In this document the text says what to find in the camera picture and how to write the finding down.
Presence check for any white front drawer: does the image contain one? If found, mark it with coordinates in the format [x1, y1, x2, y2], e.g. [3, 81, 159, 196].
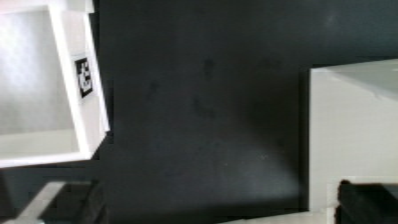
[0, 0, 110, 168]

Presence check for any white drawer cabinet box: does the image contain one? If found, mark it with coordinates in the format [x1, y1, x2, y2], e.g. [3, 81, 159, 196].
[220, 59, 398, 224]

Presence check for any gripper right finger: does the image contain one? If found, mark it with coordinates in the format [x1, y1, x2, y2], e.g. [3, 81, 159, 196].
[334, 180, 398, 224]

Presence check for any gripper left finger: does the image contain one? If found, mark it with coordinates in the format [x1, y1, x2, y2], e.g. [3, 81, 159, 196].
[10, 181, 101, 224]

